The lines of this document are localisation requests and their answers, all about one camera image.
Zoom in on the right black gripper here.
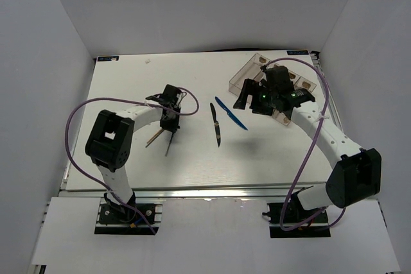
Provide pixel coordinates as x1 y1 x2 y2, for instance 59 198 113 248
233 79 277 116

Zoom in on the orange chopstick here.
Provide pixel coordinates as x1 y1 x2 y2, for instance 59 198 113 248
146 129 164 147

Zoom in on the blue knife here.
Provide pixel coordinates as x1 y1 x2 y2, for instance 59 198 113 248
214 96 248 130

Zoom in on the black knife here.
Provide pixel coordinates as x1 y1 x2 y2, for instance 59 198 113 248
209 103 221 147

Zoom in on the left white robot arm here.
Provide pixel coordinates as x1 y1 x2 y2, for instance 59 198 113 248
85 85 184 222

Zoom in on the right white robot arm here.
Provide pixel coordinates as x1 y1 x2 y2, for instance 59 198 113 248
233 66 381 222

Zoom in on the clear four-compartment organizer tray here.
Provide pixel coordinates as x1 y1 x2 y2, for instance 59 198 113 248
228 53 317 126

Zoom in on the right blue corner label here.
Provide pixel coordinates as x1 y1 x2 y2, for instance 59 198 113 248
286 50 310 56

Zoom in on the blue corner label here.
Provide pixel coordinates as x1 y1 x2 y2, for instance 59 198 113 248
96 55 119 62
286 50 310 56

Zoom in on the left blue corner label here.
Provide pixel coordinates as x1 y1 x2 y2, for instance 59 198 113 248
96 55 119 62

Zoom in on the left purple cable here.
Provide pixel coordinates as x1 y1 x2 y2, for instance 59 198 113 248
65 86 200 235

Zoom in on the purple cable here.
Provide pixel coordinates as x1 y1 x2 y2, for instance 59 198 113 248
65 86 200 235
261 57 347 232

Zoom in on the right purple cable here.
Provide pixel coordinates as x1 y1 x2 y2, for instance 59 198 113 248
261 57 347 232

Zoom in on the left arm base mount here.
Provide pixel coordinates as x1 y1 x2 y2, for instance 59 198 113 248
94 198 162 235

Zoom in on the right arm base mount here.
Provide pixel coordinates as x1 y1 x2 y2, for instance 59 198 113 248
262 203 331 239

